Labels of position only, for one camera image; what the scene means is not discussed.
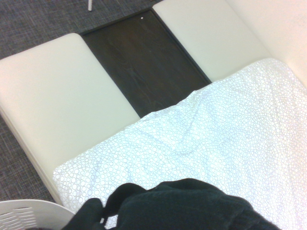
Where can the black garment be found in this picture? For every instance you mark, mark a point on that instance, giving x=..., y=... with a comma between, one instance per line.
x=180, y=206

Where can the white perforated laundry basket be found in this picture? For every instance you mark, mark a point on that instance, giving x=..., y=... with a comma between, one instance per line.
x=36, y=206

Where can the white circle-patterned bed cover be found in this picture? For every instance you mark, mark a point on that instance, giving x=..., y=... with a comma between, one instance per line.
x=204, y=131

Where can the white cushioned dark wood bench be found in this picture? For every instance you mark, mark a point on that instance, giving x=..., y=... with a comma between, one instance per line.
x=48, y=95

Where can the white chair leg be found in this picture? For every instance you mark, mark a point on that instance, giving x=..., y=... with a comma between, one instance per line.
x=90, y=6

